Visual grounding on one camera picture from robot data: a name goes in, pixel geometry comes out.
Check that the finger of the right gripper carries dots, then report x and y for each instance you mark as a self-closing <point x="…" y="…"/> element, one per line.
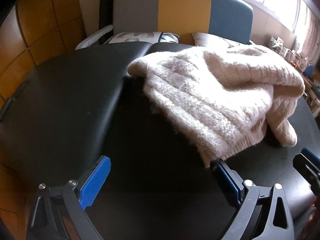
<point x="307" y="165"/>

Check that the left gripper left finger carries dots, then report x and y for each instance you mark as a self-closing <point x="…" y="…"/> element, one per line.
<point x="45" y="220"/>

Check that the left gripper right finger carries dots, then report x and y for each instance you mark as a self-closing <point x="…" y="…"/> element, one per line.
<point x="274" y="220"/>

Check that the cream knitted sweater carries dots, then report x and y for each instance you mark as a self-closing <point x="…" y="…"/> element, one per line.
<point x="223" y="101"/>

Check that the wooden side table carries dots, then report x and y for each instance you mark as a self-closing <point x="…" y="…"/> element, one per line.
<point x="306" y="70"/>

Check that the pink curtain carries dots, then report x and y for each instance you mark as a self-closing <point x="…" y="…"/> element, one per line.
<point x="307" y="33"/>

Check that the deer print pillow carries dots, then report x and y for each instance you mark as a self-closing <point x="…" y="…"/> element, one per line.
<point x="210" y="40"/>

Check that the geometric pattern pillow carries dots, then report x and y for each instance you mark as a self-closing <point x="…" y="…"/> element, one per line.
<point x="150" y="37"/>

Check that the wooden wardrobe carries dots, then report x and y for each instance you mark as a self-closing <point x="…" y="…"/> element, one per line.
<point x="33" y="32"/>

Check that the tricolour sofa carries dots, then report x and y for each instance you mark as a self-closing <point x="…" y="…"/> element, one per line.
<point x="230" y="19"/>

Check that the black rolled mat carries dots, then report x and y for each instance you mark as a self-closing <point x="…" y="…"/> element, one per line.
<point x="105" y="13"/>

